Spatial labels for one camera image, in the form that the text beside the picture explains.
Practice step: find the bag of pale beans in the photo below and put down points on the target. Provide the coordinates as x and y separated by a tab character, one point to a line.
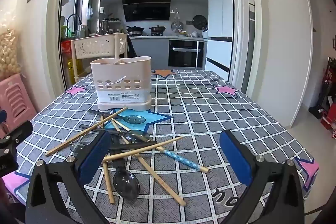
8	50

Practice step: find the wooden chopstick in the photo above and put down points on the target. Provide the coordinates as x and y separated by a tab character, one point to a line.
147	147
86	131
109	182
162	178

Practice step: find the black bag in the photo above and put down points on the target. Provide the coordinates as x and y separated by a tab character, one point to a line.
132	49

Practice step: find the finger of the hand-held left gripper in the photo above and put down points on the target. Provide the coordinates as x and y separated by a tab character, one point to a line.
21	130

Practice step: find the transparent grey plastic spoon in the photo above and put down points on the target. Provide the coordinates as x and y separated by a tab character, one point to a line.
78	149
126	183
135	119
137	135

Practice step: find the blue dotted chopstick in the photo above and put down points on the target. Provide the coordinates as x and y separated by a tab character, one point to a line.
183	159

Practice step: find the grey checked star tablecloth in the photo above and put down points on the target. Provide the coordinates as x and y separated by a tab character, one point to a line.
210	113

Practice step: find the black built-in oven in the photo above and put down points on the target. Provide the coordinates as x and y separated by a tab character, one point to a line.
185	53

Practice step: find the white rice cooker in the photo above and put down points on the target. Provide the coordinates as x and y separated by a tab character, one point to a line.
205	33

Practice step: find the yellow oil bottle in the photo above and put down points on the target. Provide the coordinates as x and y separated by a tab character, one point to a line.
69	66

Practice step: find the black range hood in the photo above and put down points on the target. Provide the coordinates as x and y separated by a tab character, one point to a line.
147	7

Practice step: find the beige perforated basket cart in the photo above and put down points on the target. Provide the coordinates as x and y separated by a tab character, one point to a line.
101	47

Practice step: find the hanging glass lid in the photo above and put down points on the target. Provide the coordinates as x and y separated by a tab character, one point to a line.
177	26

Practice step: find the red decorative items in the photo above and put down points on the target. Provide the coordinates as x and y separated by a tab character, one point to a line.
328	98

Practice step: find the black wok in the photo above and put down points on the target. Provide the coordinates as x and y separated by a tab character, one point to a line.
135	29

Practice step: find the kitchen faucet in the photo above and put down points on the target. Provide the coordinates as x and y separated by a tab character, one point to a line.
73	19

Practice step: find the black hanging pan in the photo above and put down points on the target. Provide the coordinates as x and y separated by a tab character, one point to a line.
200	21

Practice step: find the beige plastic utensil holder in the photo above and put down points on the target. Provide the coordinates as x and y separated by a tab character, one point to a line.
122	82

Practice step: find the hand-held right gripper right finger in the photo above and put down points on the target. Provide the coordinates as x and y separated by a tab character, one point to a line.
236	158

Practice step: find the pink plastic stool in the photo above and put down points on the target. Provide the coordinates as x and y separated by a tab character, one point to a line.
15	100

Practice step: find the white refrigerator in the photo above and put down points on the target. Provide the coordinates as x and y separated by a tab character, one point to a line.
220	24

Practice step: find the dark cooking pot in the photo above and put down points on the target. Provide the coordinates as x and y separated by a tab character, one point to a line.
157	28

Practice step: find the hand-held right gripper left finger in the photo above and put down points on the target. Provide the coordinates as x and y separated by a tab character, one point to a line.
92	158

